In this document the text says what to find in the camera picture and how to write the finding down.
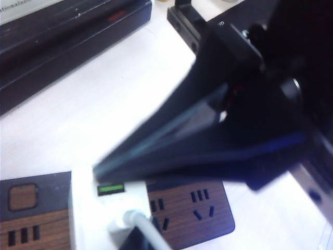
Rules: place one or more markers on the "white USB charger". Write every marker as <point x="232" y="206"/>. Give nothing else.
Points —
<point x="86" y="208"/>

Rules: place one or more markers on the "white book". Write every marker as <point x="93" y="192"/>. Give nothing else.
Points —
<point x="15" y="10"/>

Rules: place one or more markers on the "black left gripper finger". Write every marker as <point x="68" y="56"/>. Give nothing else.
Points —
<point x="136" y="240"/>

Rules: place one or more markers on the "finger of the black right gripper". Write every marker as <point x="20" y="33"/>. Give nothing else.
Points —
<point x="195" y="156"/>
<point x="182" y="99"/>

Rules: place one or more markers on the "black power strip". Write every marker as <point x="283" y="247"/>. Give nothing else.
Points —
<point x="195" y="221"/>

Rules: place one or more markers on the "dark navy flat box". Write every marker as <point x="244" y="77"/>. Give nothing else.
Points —
<point x="39" y="80"/>
<point x="65" y="34"/>

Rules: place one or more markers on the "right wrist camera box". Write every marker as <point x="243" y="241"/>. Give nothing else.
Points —
<point x="239" y="44"/>

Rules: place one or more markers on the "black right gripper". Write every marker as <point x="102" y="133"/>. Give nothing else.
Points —
<point x="299" y="78"/>

